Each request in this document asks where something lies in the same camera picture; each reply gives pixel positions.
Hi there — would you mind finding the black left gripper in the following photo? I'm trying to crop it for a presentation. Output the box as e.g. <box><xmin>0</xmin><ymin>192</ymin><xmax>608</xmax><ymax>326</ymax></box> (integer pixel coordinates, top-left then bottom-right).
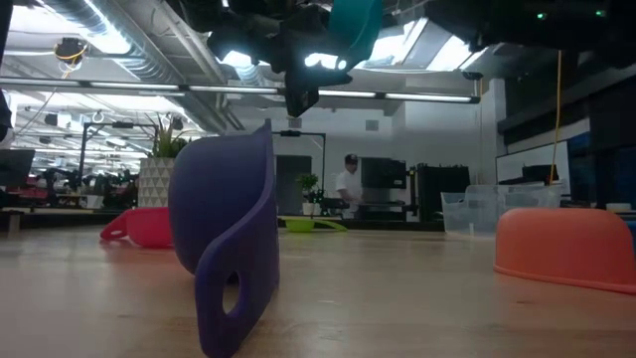
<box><xmin>166</xmin><ymin>0</ymin><xmax>353</xmax><ymax>118</ymax></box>

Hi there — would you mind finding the teal measuring cup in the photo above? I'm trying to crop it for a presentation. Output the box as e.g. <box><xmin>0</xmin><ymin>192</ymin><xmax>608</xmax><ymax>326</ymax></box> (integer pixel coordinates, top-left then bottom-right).
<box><xmin>327</xmin><ymin>0</ymin><xmax>384</xmax><ymax>72</ymax></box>

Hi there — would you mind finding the green measuring cup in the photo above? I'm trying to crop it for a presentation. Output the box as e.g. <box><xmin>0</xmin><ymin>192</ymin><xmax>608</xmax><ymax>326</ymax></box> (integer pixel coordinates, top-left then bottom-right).
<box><xmin>283</xmin><ymin>216</ymin><xmax>349</xmax><ymax>234</ymax></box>

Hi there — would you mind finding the purple measuring cup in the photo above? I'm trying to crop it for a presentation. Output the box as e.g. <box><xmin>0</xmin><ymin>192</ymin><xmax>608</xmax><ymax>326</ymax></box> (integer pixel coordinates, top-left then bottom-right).
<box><xmin>167</xmin><ymin>117</ymin><xmax>281</xmax><ymax>358</ymax></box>

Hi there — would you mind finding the clear plastic basket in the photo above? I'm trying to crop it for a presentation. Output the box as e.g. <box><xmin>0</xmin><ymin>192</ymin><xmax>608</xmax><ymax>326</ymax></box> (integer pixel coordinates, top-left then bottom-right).
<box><xmin>440</xmin><ymin>182</ymin><xmax>566</xmax><ymax>236</ymax></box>

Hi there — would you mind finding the red measuring cup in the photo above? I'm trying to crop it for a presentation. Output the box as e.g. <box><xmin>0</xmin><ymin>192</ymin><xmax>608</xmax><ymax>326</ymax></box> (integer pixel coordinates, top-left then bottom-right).
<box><xmin>98</xmin><ymin>206</ymin><xmax>174</xmax><ymax>250</ymax></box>

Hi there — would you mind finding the orange measuring cup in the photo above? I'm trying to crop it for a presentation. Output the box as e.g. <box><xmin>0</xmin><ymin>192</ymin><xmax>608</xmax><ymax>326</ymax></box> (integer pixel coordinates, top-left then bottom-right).
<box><xmin>493</xmin><ymin>207</ymin><xmax>636</xmax><ymax>295</ymax></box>

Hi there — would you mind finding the linear ceiling light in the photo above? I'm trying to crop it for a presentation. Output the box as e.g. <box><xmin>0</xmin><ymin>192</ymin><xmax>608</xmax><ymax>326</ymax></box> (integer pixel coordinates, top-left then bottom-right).
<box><xmin>187</xmin><ymin>84</ymin><xmax>279</xmax><ymax>95</ymax></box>
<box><xmin>317</xmin><ymin>89</ymin><xmax>481</xmax><ymax>104</ymax></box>
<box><xmin>0</xmin><ymin>77</ymin><xmax>183</xmax><ymax>93</ymax></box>

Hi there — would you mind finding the small potted green plant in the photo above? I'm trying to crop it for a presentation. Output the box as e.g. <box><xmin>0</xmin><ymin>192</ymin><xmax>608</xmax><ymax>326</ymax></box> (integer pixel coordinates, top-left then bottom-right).
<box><xmin>296</xmin><ymin>172</ymin><xmax>322</xmax><ymax>217</ymax></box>

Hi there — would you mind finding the dark grey door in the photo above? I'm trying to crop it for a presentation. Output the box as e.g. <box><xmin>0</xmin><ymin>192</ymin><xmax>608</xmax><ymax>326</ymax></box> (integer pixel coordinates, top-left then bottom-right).
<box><xmin>275</xmin><ymin>154</ymin><xmax>313</xmax><ymax>216</ymax></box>

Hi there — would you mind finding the person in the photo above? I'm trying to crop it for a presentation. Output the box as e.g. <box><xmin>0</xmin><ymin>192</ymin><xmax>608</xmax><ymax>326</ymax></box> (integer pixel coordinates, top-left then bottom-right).
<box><xmin>334</xmin><ymin>153</ymin><xmax>365</xmax><ymax>220</ymax></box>

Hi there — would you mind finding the whiteboard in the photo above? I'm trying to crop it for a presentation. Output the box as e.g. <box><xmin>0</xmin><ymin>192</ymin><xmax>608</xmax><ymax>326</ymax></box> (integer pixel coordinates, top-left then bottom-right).
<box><xmin>495</xmin><ymin>140</ymin><xmax>571</xmax><ymax>186</ymax></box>

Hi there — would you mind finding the black cabinet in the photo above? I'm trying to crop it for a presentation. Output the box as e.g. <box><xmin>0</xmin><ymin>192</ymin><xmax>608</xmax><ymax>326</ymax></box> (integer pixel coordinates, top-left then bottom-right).
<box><xmin>415</xmin><ymin>163</ymin><xmax>471</xmax><ymax>224</ymax></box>

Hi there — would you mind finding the succulent in patterned white pot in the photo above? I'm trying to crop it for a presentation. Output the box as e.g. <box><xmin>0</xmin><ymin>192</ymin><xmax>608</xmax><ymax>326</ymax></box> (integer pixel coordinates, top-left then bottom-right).
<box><xmin>137</xmin><ymin>112</ymin><xmax>203</xmax><ymax>209</ymax></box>

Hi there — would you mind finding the black desk monitor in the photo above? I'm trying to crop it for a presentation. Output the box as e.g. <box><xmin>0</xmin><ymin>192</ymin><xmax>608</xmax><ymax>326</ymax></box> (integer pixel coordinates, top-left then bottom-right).
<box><xmin>0</xmin><ymin>148</ymin><xmax>36</xmax><ymax>189</ymax></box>

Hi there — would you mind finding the black metal stand frame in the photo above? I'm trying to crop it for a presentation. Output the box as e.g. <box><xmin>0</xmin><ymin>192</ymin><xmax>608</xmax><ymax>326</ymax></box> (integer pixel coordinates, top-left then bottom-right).
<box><xmin>77</xmin><ymin>121</ymin><xmax>160</xmax><ymax>190</ymax></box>
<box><xmin>271</xmin><ymin>129</ymin><xmax>328</xmax><ymax>203</ymax></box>

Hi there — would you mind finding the black wall monitor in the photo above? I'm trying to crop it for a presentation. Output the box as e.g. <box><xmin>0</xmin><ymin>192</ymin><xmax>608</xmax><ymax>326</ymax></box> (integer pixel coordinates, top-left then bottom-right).
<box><xmin>361</xmin><ymin>157</ymin><xmax>407</xmax><ymax>190</ymax></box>

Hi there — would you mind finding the silver spiral air duct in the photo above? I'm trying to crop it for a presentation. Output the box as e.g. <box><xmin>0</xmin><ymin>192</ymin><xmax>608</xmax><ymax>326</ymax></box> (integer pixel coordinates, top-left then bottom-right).
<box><xmin>44</xmin><ymin>0</ymin><xmax>230</xmax><ymax>133</ymax></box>

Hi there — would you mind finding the black yellow ceiling cable reel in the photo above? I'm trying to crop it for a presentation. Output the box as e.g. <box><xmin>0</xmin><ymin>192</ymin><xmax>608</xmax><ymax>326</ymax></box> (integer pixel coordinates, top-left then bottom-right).
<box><xmin>53</xmin><ymin>37</ymin><xmax>90</xmax><ymax>67</ymax></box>

